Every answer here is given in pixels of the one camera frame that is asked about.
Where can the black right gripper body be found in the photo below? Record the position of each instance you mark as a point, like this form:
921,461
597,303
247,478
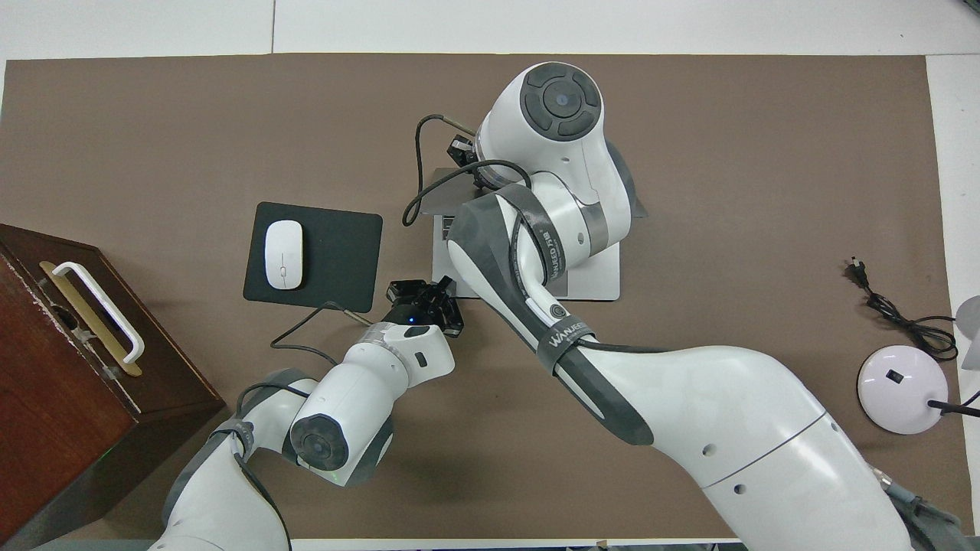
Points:
463,149

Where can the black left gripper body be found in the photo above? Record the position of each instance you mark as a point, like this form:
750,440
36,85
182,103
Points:
413,314

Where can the grey laptop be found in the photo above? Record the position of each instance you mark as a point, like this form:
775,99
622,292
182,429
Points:
597,275

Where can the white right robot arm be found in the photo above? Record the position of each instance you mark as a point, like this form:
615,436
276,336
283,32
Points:
727,421

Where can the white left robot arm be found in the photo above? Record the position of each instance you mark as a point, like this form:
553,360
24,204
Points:
352,398

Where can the black mouse pad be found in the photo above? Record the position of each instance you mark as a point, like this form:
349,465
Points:
337,252

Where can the white computer mouse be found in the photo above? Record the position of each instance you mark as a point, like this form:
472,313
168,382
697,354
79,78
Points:
283,252

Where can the brown table mat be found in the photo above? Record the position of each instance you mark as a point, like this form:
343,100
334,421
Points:
766,153

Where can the dark wooden box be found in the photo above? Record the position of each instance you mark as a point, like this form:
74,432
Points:
61,405

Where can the white desk lamp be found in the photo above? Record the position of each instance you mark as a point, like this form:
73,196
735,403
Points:
896,390

